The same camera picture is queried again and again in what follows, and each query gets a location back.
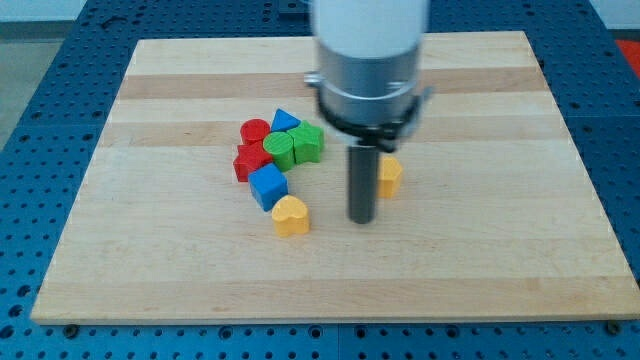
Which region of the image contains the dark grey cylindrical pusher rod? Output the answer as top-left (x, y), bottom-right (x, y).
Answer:
top-left (347, 146), bottom-right (379, 224)

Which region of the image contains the yellow hexagon block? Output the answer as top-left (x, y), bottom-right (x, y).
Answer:
top-left (378, 156), bottom-right (403, 198)

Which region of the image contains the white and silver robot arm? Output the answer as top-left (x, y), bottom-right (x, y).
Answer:
top-left (304, 0), bottom-right (431, 224)

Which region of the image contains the green star block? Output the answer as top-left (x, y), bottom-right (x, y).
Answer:
top-left (287, 121), bottom-right (324, 164)

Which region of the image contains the red star block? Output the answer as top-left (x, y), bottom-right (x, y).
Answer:
top-left (233, 141), bottom-right (273, 182)

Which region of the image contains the green cylinder block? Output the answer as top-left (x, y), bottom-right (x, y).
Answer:
top-left (263, 132), bottom-right (295, 172)

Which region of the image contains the blue triangle block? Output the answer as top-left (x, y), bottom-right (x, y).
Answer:
top-left (271, 108), bottom-right (301, 132)

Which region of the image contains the yellow heart block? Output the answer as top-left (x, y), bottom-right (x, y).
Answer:
top-left (271, 195), bottom-right (310, 237)

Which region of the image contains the blue cube block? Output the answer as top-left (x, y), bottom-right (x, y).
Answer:
top-left (248, 163), bottom-right (289, 212)

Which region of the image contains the red cylinder block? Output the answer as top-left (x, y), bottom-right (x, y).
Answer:
top-left (240, 118), bottom-right (271, 145)

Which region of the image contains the wooden board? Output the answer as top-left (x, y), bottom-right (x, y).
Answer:
top-left (31, 31), bottom-right (639, 325)

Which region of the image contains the black clamp ring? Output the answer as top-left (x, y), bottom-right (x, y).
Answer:
top-left (315, 89), bottom-right (429, 154)

